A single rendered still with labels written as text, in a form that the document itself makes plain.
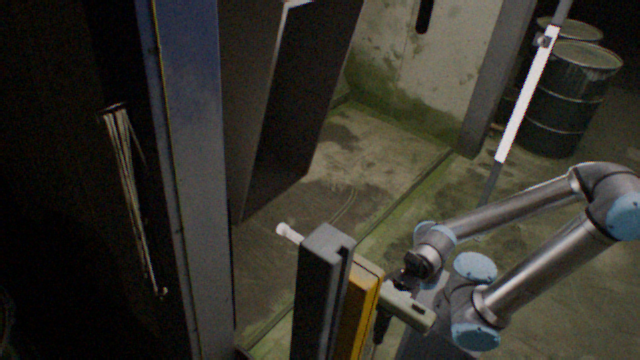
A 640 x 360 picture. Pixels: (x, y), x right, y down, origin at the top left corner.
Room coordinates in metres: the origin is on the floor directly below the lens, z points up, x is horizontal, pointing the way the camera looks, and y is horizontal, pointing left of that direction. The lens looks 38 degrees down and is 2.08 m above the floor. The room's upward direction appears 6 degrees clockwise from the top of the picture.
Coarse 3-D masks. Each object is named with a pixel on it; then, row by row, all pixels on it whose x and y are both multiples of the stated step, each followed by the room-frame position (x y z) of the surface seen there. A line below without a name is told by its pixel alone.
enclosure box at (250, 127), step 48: (240, 0) 1.56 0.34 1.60; (288, 0) 1.49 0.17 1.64; (336, 0) 2.06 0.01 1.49; (240, 48) 1.56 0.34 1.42; (288, 48) 2.20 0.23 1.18; (336, 48) 2.05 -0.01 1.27; (240, 96) 1.57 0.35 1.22; (288, 96) 2.19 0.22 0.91; (240, 144) 1.57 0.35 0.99; (288, 144) 2.18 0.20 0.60; (240, 192) 1.57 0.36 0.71
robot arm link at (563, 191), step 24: (576, 168) 1.06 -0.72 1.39; (600, 168) 1.01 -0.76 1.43; (624, 168) 0.99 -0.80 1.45; (528, 192) 1.06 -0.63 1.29; (552, 192) 1.03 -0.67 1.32; (576, 192) 1.01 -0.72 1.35; (456, 216) 1.10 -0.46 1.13; (480, 216) 1.05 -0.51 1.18; (504, 216) 1.03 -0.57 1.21; (528, 216) 1.02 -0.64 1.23
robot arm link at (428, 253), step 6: (420, 246) 0.90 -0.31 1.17; (426, 246) 0.90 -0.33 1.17; (414, 252) 0.88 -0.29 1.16; (420, 252) 0.87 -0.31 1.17; (426, 252) 0.87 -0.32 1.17; (432, 252) 0.88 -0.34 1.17; (426, 258) 0.86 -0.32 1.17; (432, 258) 0.86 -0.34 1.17; (438, 258) 0.87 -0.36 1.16; (432, 264) 0.85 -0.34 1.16; (438, 264) 0.86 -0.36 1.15; (432, 270) 0.84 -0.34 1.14
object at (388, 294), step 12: (288, 228) 0.89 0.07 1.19; (300, 240) 0.85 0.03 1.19; (384, 288) 0.71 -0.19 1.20; (384, 300) 0.68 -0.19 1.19; (396, 300) 0.68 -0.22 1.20; (408, 300) 0.68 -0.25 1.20; (384, 312) 0.68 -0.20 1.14; (396, 312) 0.66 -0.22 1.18; (408, 312) 0.65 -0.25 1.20; (420, 312) 0.65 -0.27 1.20; (432, 312) 0.65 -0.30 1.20; (384, 324) 0.68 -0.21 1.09; (408, 324) 0.64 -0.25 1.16; (420, 324) 0.62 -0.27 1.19; (372, 336) 0.70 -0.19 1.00
